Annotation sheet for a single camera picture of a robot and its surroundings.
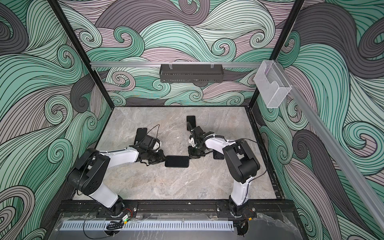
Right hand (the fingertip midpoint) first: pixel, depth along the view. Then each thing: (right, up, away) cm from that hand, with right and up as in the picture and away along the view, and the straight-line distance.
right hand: (189, 157), depth 91 cm
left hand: (-14, 0, 0) cm, 14 cm away
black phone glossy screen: (-7, -2, -3) cm, 8 cm away
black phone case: (-35, +13, +14) cm, 40 cm away
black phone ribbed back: (+2, +24, +23) cm, 33 cm away
